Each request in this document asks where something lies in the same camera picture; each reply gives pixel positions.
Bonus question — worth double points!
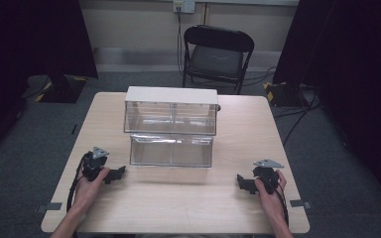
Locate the black curtain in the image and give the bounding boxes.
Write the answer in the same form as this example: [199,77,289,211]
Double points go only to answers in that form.
[0,0,99,167]
[272,0,381,214]

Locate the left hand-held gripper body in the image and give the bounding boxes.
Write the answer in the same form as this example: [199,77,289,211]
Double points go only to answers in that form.
[81,146,110,182]

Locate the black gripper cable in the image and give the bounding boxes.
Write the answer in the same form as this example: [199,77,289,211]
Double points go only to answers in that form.
[65,152,93,213]
[275,182,291,229]

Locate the black wall outlet cable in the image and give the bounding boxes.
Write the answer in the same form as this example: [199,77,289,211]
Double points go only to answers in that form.
[176,8,186,76]

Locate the black folding chair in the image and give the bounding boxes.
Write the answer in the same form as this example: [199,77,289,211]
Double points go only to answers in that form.
[182,24,256,96]

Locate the black stand base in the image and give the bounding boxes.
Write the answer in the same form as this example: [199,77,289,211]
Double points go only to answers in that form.
[263,80,313,109]
[37,73,87,104]

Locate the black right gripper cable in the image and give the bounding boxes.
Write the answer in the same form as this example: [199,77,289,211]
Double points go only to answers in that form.
[275,182,291,229]

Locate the white wall outlet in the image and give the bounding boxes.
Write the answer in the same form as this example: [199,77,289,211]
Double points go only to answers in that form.
[173,0,196,15]

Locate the grey tape strip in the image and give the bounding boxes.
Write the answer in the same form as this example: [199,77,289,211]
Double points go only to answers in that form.
[289,198,314,210]
[35,201,64,214]

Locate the black floor cable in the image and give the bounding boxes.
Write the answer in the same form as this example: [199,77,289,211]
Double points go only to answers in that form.
[273,93,322,147]

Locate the clear cabinet with white top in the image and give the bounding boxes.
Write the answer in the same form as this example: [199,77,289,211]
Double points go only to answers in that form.
[123,85,219,136]

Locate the person's right hand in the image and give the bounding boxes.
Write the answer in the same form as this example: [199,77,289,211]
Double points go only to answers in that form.
[254,169,288,213]

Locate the person's left hand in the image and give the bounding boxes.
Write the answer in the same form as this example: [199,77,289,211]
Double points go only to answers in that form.
[73,167,111,208]

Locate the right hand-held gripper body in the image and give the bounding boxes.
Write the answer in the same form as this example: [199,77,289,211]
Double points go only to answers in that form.
[251,159,285,194]

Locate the clear plastic drawer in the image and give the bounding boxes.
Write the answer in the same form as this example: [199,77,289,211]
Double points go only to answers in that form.
[129,133,214,169]

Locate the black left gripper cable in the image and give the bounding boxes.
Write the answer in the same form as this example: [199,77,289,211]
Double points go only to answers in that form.
[65,152,93,213]

